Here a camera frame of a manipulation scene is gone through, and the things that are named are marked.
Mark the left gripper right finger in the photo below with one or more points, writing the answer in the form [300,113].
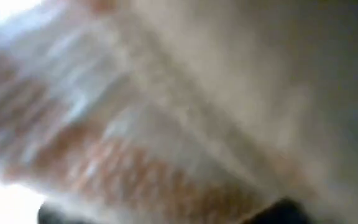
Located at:
[278,214]

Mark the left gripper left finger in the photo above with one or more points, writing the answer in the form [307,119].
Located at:
[53,217]

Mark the white red-checked towel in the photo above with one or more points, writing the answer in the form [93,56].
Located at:
[166,109]

